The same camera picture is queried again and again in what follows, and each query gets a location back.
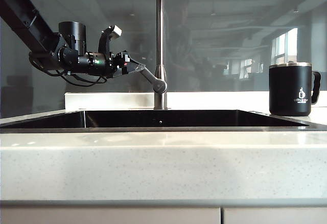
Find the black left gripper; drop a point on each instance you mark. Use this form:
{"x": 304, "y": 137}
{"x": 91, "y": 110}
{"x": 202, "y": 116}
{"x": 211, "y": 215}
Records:
{"x": 107, "y": 64}

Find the black mug with white print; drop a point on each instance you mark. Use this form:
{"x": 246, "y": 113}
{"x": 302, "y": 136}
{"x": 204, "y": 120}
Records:
{"x": 290, "y": 88}

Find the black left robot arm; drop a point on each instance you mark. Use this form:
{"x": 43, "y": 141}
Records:
{"x": 25, "y": 20}

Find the steel sink faucet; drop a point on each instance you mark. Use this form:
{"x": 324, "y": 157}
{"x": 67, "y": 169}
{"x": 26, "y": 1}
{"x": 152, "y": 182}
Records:
{"x": 160, "y": 30}

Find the black sink basin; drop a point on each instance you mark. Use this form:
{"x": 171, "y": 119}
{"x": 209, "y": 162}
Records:
{"x": 163, "y": 118}

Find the white backsplash ledge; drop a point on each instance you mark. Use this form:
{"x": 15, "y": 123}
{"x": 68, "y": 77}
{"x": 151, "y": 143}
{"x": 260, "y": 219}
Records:
{"x": 107, "y": 100}

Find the wide beige cabinet door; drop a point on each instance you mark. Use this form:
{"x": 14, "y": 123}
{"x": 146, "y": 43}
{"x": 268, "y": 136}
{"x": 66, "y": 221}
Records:
{"x": 110, "y": 216}

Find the narrow beige cabinet door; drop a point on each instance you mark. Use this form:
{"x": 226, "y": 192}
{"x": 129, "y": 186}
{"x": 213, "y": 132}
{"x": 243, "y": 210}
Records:
{"x": 276, "y": 216}

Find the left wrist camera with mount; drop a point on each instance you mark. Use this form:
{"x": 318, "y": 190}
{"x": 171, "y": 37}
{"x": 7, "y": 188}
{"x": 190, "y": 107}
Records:
{"x": 105, "y": 40}

